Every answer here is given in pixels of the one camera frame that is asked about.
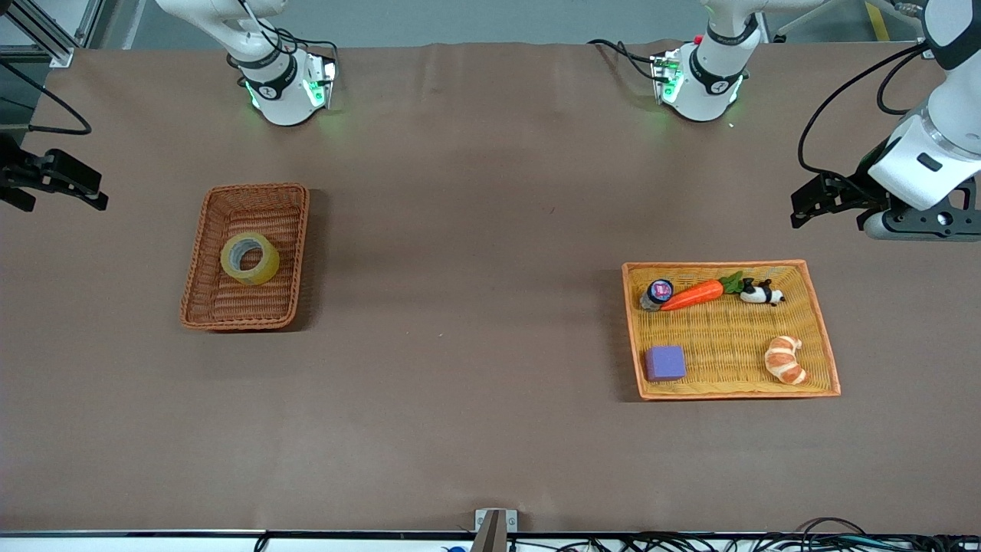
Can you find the black cable bundle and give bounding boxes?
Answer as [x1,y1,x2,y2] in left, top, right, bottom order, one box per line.
[506,517,981,552]

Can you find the metal bracket with brown bar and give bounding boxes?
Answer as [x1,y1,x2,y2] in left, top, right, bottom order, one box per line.
[474,508,519,552]

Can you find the orange wicker tray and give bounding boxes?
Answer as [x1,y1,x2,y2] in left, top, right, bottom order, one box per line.
[622,260,842,402]

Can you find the black left arm base cable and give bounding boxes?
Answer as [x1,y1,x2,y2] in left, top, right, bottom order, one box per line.
[586,38,661,84]

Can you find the black left camera mount bracket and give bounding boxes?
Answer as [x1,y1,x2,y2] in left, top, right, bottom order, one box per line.
[885,178,980,232]

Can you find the purple foam cube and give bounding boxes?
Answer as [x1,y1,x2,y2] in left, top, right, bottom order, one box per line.
[644,345,687,383]

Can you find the black arm base cable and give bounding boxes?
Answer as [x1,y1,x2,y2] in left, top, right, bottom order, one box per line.
[287,23,342,58]
[586,38,661,84]

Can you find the brown wicker basket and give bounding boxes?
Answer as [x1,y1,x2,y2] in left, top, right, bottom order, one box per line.
[179,182,310,332]

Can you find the yellow clear tape roll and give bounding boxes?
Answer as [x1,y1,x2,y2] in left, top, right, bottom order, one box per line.
[220,232,281,287]

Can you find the long black left arm cable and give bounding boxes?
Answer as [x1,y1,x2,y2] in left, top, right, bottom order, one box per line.
[797,42,932,185]

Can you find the toy croissant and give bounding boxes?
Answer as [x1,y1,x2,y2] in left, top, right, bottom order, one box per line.
[764,336,808,386]

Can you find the orange toy carrot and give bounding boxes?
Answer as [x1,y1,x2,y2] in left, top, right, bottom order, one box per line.
[659,271,746,312]

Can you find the toy panda figure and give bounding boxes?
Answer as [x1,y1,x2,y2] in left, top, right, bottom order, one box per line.
[740,278,786,307]

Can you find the black right arm base cable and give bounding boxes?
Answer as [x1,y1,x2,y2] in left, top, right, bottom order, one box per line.
[287,23,342,58]

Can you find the aluminium frame profile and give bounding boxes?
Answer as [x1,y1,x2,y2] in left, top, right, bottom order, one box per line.
[0,0,104,68]

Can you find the short black left arm cable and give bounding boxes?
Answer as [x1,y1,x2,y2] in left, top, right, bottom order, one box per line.
[877,50,936,116]

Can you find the small round jar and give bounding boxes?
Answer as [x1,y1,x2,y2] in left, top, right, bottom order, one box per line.
[641,279,675,313]

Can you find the brown table cover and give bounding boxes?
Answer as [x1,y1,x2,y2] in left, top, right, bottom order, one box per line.
[0,42,981,535]

